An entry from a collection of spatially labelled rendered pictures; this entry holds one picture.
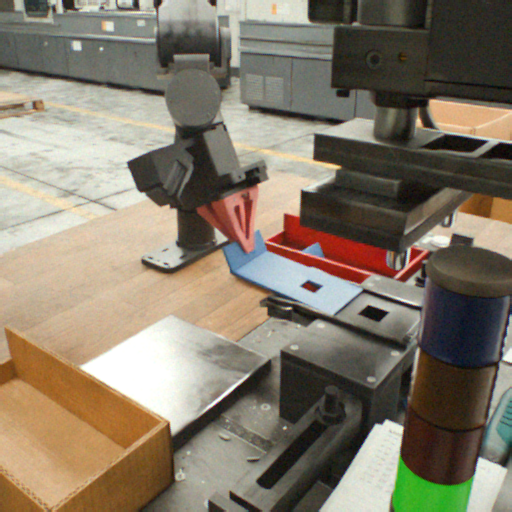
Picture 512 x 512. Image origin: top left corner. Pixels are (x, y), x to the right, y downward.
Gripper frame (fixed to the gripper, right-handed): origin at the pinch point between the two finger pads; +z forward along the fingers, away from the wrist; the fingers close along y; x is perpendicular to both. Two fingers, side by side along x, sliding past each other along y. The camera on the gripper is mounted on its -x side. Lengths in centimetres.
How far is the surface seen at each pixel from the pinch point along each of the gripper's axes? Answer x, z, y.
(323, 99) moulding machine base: 458, -32, -272
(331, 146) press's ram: -5.4, -8.4, 19.6
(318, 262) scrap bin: 12.1, 7.1, 0.2
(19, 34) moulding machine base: 495, -314, -794
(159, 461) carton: -26.1, 11.1, 6.8
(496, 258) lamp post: -25.4, -2.7, 38.8
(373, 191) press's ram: -6.4, -3.7, 22.9
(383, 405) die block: -9.2, 15.7, 18.4
